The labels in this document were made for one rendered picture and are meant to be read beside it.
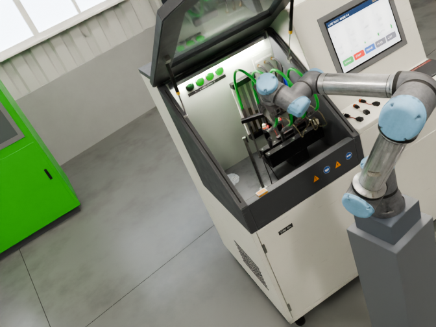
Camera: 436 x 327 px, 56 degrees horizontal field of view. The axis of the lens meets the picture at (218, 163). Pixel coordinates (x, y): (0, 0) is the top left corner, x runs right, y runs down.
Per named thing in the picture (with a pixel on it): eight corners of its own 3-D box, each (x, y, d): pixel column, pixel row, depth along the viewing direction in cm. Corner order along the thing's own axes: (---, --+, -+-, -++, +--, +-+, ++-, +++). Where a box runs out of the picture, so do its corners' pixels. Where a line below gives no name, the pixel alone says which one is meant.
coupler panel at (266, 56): (270, 108, 235) (254, 58, 219) (267, 106, 238) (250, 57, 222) (289, 97, 237) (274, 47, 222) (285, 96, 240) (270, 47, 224)
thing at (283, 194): (258, 230, 196) (248, 205, 188) (254, 226, 199) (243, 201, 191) (359, 164, 209) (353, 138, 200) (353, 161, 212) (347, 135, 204)
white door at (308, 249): (292, 319, 230) (256, 233, 195) (290, 316, 232) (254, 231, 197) (381, 255, 243) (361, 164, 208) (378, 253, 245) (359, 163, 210)
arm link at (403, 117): (381, 200, 156) (446, 89, 114) (364, 228, 149) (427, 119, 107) (353, 185, 161) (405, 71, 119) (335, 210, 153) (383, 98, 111)
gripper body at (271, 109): (274, 121, 166) (270, 112, 155) (261, 105, 169) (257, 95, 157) (289, 109, 166) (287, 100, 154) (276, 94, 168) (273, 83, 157)
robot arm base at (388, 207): (413, 200, 162) (411, 181, 157) (389, 223, 157) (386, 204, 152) (380, 188, 174) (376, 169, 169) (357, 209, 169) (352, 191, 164)
